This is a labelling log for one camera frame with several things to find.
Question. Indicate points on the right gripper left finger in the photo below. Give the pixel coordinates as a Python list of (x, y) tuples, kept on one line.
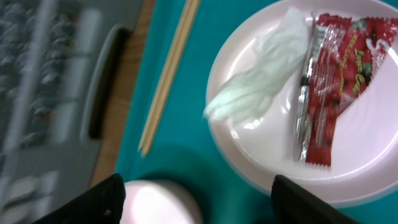
[(102, 204)]

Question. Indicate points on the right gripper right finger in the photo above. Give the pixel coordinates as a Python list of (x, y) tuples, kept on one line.
[(293, 204)]

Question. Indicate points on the white cup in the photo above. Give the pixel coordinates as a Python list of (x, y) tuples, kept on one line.
[(159, 202)]

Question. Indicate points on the white tissue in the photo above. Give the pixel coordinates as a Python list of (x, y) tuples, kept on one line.
[(249, 94)]

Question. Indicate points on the red snack wrapper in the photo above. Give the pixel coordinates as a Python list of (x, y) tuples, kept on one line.
[(343, 58)]

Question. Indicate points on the grey dish rack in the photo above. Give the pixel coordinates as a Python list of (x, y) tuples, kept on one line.
[(57, 61)]

